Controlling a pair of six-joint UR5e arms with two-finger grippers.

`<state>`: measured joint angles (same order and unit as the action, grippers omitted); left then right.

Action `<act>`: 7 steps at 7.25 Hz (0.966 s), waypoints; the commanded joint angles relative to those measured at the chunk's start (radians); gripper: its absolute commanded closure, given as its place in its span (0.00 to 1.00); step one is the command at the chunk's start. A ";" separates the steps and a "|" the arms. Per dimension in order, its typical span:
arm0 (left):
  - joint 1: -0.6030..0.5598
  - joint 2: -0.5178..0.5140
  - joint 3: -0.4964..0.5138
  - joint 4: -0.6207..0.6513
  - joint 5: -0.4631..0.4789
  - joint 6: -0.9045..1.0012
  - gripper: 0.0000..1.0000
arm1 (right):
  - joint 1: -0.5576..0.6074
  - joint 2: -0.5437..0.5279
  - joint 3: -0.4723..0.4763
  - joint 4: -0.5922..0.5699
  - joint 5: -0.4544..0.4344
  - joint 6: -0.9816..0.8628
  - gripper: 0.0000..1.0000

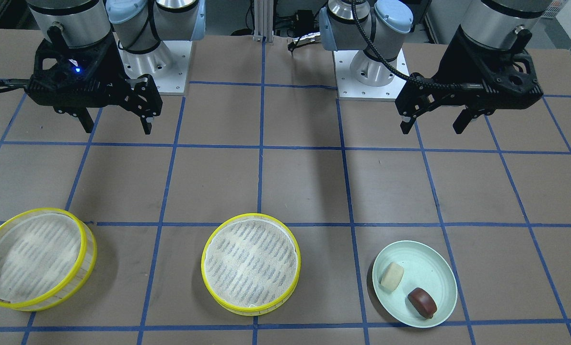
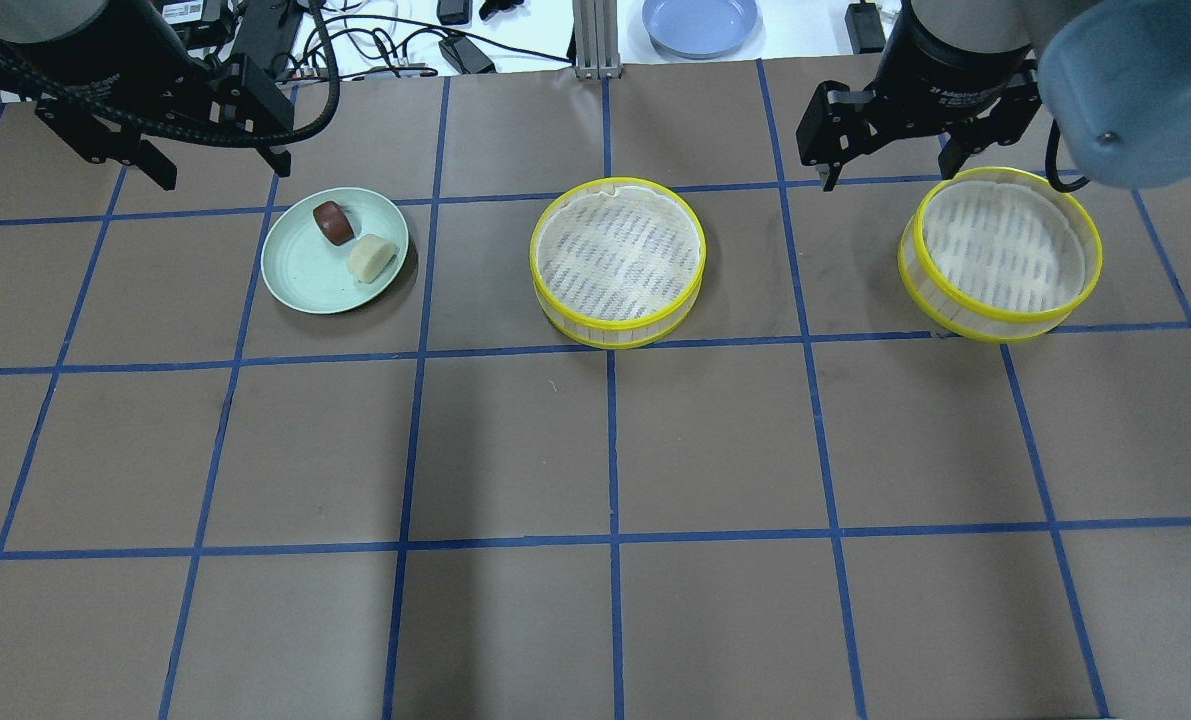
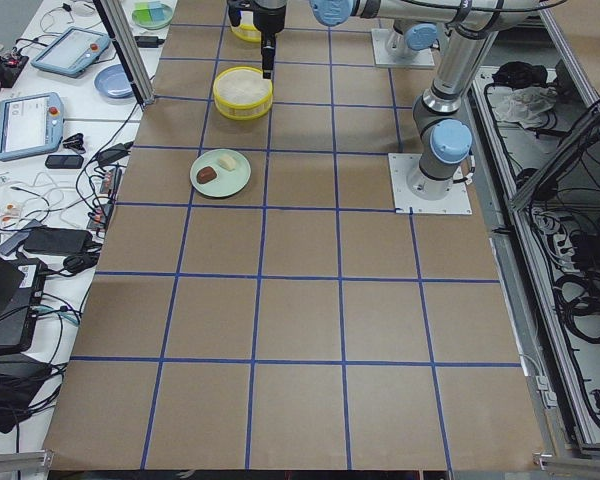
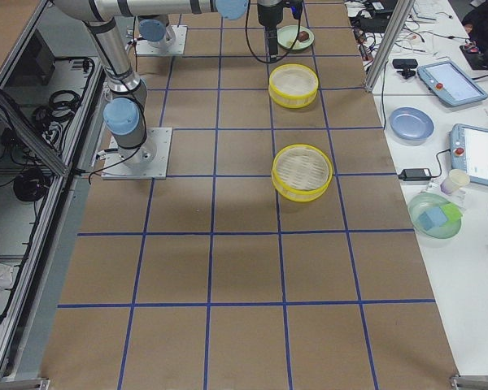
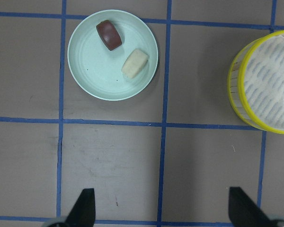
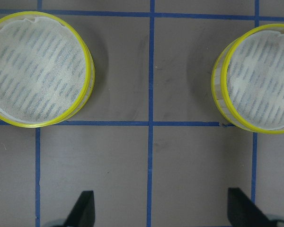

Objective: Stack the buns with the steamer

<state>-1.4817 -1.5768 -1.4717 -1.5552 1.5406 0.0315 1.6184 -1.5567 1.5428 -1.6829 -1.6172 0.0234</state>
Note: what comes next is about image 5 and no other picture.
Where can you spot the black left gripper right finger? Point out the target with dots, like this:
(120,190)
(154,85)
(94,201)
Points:
(243,212)

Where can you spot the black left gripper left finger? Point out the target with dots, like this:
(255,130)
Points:
(83,212)

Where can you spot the yellow rimmed steamer basket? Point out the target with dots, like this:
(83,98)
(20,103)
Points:
(235,88)

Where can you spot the brown bun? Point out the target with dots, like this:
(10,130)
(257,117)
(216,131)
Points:
(109,35)

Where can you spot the white steamer cloth liner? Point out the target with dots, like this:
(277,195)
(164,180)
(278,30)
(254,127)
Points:
(263,82)

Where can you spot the light green round plate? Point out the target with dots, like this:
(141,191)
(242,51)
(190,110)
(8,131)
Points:
(97,70)

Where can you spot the white bun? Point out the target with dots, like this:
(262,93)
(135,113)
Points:
(134,63)

